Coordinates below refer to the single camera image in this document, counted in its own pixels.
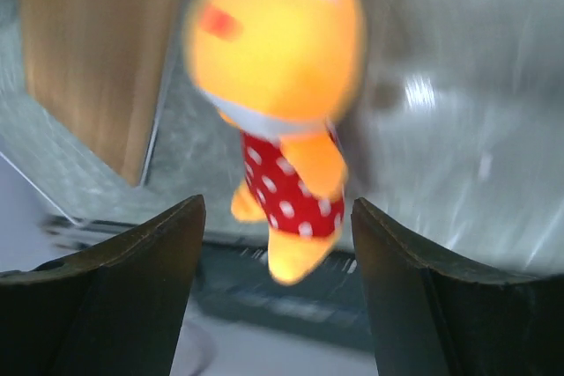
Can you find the yellow plush polka-dot dress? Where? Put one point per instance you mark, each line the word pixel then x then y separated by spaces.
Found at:
pixel 282 73

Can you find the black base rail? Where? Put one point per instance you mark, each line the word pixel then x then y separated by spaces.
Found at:
pixel 233 283

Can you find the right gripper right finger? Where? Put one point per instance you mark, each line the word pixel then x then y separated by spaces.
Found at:
pixel 435 312

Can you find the white wire wooden shelf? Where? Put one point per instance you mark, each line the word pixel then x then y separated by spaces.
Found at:
pixel 97 67

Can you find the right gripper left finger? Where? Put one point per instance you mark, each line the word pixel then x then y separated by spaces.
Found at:
pixel 115 308

